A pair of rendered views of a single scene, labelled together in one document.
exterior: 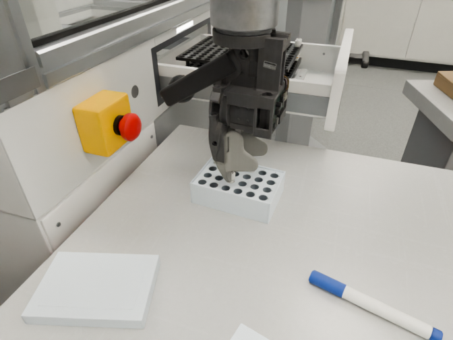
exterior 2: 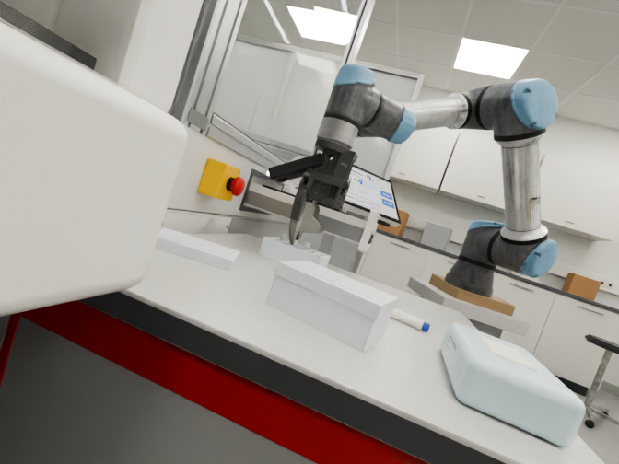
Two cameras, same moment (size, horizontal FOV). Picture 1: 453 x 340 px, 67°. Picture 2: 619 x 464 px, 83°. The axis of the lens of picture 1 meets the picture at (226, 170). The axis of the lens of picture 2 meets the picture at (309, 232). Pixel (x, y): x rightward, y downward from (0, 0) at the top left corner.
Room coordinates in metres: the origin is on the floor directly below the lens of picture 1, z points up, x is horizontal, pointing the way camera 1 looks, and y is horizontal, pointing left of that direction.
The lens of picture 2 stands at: (-0.30, 0.06, 0.88)
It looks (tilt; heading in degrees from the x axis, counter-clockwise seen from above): 4 degrees down; 353
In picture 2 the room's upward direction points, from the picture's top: 19 degrees clockwise
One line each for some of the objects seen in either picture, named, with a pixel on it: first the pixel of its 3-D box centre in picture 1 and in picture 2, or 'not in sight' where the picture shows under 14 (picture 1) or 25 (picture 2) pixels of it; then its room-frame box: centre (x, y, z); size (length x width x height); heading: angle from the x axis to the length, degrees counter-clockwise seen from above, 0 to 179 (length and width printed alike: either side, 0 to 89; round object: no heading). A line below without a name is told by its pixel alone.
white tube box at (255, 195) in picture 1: (238, 187); (295, 255); (0.41, -0.02, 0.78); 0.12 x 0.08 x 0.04; 67
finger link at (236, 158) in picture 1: (237, 161); (305, 225); (0.39, -0.02, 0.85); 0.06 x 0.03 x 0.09; 68
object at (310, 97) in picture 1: (238, 67); (300, 211); (0.72, -0.03, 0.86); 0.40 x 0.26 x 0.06; 71
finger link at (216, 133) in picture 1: (221, 129); (302, 199); (0.39, 0.01, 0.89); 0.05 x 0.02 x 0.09; 158
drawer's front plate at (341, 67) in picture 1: (340, 73); (370, 230); (0.65, -0.22, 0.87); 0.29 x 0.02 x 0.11; 161
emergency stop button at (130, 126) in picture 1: (127, 126); (235, 185); (0.43, 0.14, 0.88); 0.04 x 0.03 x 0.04; 161
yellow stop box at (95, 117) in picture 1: (107, 123); (221, 180); (0.44, 0.17, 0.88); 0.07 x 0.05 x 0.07; 161
